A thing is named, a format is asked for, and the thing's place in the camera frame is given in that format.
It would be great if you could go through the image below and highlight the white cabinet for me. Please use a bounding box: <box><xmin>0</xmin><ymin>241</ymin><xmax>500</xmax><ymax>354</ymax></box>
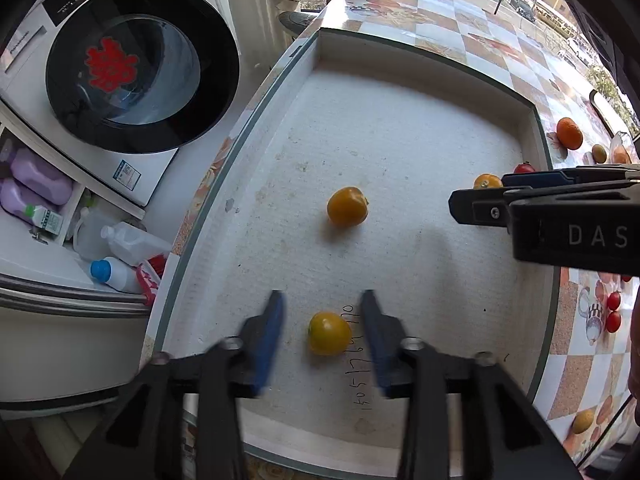
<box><xmin>0</xmin><ymin>107</ymin><xmax>168</xmax><ymax>418</ymax></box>

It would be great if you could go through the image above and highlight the small white green-cap bottle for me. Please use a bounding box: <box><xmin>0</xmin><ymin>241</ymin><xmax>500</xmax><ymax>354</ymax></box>
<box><xmin>25</xmin><ymin>204</ymin><xmax>64</xmax><ymax>236</ymax></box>

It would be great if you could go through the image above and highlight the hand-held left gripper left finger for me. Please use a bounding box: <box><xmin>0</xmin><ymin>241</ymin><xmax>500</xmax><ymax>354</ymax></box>
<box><xmin>62</xmin><ymin>289</ymin><xmax>287</xmax><ymax>480</ymax></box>

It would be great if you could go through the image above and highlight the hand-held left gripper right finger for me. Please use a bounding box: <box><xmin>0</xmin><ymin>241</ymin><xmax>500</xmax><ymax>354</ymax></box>
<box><xmin>361</xmin><ymin>289</ymin><xmax>583</xmax><ymax>480</ymax></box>

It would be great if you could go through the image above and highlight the white washing machine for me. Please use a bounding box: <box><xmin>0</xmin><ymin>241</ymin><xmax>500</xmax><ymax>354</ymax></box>
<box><xmin>0</xmin><ymin>0</ymin><xmax>242</xmax><ymax>208</ymax></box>

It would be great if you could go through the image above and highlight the dark object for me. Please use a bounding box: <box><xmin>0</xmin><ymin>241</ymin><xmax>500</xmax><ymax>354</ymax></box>
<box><xmin>548</xmin><ymin>0</ymin><xmax>640</xmax><ymax>128</ymax></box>

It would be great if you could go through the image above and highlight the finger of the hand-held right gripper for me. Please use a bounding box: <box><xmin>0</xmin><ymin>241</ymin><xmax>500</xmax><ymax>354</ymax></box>
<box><xmin>501</xmin><ymin>165</ymin><xmax>640</xmax><ymax>191</ymax></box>
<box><xmin>448</xmin><ymin>184</ymin><xmax>640</xmax><ymax>228</ymax></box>

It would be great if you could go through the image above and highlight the orange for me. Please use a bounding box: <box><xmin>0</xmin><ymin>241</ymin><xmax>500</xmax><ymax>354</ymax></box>
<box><xmin>556</xmin><ymin>117</ymin><xmax>584</xmax><ymax>151</ymax></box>

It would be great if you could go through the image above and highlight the white foam tray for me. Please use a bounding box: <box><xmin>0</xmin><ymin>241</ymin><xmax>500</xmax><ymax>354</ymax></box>
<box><xmin>152</xmin><ymin>27</ymin><xmax>562</xmax><ymax>479</ymax></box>

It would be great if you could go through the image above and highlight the purple detergent bottle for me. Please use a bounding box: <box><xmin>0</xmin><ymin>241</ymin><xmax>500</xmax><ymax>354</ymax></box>
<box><xmin>0</xmin><ymin>177</ymin><xmax>51</xmax><ymax>226</ymax></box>
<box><xmin>10</xmin><ymin>147</ymin><xmax>74</xmax><ymax>206</ymax></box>

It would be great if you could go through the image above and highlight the clear plastic jug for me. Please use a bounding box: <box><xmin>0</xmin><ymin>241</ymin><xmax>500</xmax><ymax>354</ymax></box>
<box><xmin>73</xmin><ymin>207</ymin><xmax>121</xmax><ymax>262</ymax></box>
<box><xmin>101</xmin><ymin>221</ymin><xmax>174</xmax><ymax>267</ymax></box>

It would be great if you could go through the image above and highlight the white bottle with blue cap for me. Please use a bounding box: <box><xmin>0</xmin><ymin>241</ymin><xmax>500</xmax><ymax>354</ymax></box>
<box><xmin>89</xmin><ymin>257</ymin><xmax>146</xmax><ymax>294</ymax></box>

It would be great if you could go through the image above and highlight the glass bowl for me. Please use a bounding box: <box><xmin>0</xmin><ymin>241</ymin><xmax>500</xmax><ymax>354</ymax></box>
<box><xmin>608</xmin><ymin>131</ymin><xmax>640</xmax><ymax>165</ymax></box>

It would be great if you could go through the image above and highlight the checkered fruit-print tablecloth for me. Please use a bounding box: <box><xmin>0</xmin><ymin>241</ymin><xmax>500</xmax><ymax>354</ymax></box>
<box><xmin>142</xmin><ymin>0</ymin><xmax>640</xmax><ymax>480</ymax></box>

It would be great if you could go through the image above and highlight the red brush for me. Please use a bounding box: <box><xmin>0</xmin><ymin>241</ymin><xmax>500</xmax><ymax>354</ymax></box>
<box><xmin>135</xmin><ymin>254</ymin><xmax>167</xmax><ymax>307</ymax></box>

